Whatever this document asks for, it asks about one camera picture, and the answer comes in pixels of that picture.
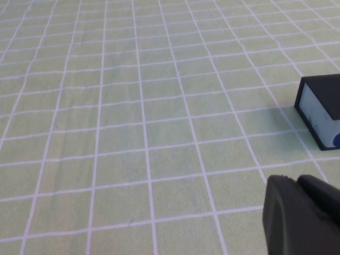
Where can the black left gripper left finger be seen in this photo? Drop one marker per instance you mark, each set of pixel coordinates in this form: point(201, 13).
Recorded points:
point(292, 225)

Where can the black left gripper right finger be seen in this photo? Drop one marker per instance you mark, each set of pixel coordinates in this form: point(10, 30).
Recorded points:
point(324, 199)

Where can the black patterned glasses case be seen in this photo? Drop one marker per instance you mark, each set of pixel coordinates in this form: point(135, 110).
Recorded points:
point(326, 93)

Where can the green white checked tablecloth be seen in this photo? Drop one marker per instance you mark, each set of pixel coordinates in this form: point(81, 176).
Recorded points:
point(132, 119)

